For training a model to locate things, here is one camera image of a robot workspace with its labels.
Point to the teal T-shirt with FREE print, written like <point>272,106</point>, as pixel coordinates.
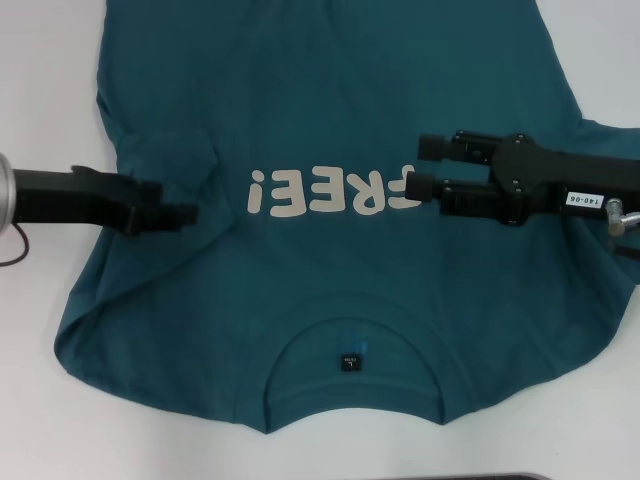
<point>320,100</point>

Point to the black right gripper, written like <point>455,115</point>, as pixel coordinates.
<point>545,180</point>

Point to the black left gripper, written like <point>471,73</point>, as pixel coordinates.
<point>70,197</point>

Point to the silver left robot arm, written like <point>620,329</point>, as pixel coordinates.
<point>7,192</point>

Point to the silver right elbow connector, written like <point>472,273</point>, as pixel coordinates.
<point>620,217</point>

